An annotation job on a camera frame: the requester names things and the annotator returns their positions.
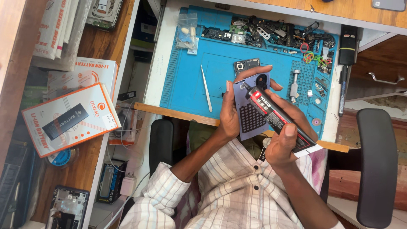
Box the green rubber band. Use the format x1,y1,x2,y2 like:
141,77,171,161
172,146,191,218
313,55,329,67

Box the checked shirt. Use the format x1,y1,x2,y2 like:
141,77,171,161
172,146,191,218
119,137,345,229

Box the silver tweezers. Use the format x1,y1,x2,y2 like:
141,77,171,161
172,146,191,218
200,64,213,113

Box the blue silicone repair mat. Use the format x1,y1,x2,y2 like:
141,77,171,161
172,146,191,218
160,4,339,139

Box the black pen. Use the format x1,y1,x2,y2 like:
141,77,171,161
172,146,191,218
338,65,349,117

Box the white cable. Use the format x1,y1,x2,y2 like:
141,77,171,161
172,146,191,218
102,99,151,229

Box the opened phone frame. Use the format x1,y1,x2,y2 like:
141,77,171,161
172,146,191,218
45,185,90,229

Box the clear bag of small parts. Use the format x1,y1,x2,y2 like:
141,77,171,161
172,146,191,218
175,13,199,50

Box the black chair armrest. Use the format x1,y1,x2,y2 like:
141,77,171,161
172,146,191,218
149,119,174,176
356,108,399,229

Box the white orange battery box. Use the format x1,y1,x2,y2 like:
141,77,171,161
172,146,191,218
72,57,119,103
21,82,122,158

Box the clear packet with orange print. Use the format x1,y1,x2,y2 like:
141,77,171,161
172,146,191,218
108,101,147,146

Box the white battery packet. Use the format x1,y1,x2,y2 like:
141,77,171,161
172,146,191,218
46,70,96,97

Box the silver drawer handle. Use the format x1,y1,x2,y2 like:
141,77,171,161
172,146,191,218
368,72,406,86

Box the black handheld device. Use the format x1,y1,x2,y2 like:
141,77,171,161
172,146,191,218
337,24,360,66

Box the person's left hand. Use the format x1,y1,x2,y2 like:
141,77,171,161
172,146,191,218
219,65,284,139

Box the phone board in clear bag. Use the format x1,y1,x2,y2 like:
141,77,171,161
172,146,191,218
86,0,124,31

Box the grey phone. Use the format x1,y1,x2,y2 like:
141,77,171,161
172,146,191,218
372,0,407,12

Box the blue solder wire spool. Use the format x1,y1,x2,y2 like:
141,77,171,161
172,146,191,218
44,146,80,170

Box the silver precision screwdriver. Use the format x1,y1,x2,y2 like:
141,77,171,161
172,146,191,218
289,70,301,104

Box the black glue box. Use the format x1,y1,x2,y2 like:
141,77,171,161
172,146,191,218
96,160,128,205

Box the stack of white padded packets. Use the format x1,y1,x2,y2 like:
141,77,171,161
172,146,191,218
31,0,93,72

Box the dark phone frame with camera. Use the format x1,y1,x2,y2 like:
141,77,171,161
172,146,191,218
233,57,261,77

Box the heap of phone spare parts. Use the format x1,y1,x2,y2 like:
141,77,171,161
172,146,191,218
200,15,336,50

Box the white charger plug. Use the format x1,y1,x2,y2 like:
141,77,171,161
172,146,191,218
120,173,137,197

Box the lavender phone back cover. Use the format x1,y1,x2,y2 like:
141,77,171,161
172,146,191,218
233,72,278,141

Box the person's right hand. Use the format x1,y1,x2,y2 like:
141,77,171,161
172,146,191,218
264,89,319,170

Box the black glue tube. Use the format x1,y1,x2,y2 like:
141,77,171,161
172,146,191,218
243,82,324,158

